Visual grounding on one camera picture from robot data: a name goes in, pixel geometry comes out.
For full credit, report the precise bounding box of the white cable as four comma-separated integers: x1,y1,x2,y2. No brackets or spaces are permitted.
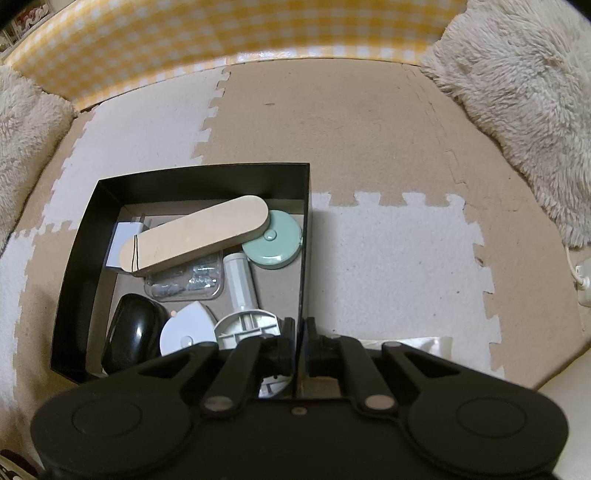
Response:
566,244,591,292

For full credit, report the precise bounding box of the black and white patterned cloth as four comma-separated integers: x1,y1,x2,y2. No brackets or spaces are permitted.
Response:
0,440,40,480

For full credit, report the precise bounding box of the white power adapter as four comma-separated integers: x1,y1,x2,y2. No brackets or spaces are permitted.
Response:
106,213,153,268

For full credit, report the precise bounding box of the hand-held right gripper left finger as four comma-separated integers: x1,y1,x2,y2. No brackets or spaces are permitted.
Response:
99,318,296,414

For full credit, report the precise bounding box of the oval wooden board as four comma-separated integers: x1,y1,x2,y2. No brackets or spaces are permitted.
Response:
119,195,269,278

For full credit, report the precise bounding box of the black cardboard box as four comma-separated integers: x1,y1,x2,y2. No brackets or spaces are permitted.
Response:
50,162,315,400

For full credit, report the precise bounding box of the yellow checked cushion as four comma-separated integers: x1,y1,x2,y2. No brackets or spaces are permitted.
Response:
0,0,467,114

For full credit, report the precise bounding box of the clear plastic case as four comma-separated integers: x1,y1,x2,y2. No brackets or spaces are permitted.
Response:
144,251,227,302

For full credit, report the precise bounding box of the fluffy cream pillow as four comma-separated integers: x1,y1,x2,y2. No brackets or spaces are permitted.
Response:
418,0,591,247
0,65,77,245

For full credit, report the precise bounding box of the green round tape measure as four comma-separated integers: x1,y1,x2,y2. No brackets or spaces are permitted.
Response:
242,210,303,270

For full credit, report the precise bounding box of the black computer mouse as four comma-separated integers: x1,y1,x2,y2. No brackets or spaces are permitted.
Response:
102,293,169,374

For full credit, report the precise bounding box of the foam puzzle floor mat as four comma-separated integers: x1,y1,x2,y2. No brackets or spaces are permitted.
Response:
0,58,591,402

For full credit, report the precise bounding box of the clear plastic bag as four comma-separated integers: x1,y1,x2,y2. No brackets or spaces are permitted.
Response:
362,336,454,358

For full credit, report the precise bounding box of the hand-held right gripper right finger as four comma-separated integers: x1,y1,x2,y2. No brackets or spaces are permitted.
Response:
307,318,499,411

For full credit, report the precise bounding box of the white teardrop tape measure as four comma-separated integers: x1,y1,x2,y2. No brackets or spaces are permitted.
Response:
160,314,219,357

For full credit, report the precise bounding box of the white plastic roll holder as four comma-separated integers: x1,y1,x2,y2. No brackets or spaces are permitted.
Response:
213,253,295,398

